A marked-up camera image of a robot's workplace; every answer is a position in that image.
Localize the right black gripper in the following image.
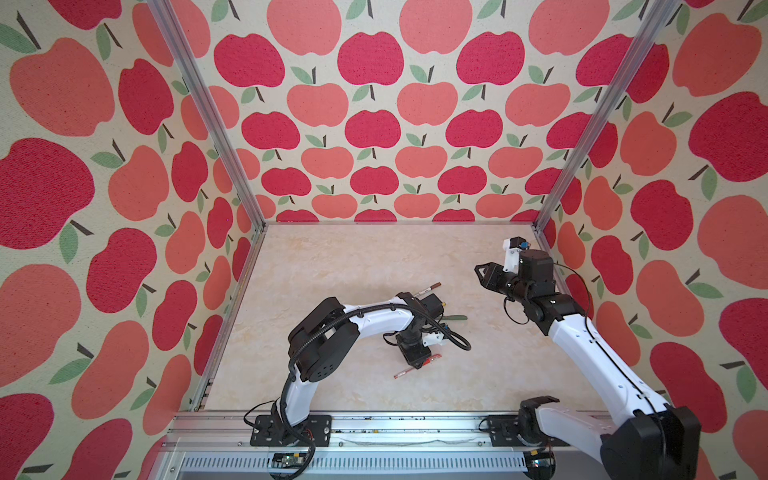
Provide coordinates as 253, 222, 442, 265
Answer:
477, 260, 533, 309

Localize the red gel pen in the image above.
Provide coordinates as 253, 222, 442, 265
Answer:
393, 354, 442, 380

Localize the white patterned pen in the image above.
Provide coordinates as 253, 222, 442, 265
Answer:
416, 282, 441, 296

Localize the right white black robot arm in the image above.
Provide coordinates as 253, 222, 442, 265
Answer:
474, 247, 701, 479

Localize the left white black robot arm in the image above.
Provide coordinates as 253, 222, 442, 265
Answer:
276, 292, 451, 428

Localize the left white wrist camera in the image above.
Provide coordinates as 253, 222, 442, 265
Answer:
421, 332, 446, 347

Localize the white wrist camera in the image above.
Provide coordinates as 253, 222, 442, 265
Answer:
503, 237, 530, 274
421, 332, 446, 347

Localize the right thin black cable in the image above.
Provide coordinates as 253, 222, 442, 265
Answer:
502, 260, 673, 457

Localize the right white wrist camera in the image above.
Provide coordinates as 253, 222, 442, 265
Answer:
503, 237, 530, 274

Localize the left black corrugated cable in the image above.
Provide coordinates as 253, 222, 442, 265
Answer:
278, 292, 473, 480

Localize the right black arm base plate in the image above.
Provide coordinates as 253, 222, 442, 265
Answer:
478, 414, 569, 448

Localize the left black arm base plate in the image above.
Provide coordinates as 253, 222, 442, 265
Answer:
250, 414, 333, 447

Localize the white slotted cable duct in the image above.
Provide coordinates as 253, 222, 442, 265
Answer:
177, 451, 528, 475

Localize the aluminium front frame rail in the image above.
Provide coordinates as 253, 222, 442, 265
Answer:
157, 410, 658, 452

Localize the right aluminium frame post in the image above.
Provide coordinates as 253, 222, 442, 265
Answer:
533, 0, 680, 235

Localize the aluminium frame post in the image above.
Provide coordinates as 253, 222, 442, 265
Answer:
533, 0, 680, 235
148, 0, 266, 233

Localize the left aluminium frame post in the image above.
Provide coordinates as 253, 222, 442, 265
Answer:
148, 0, 266, 233

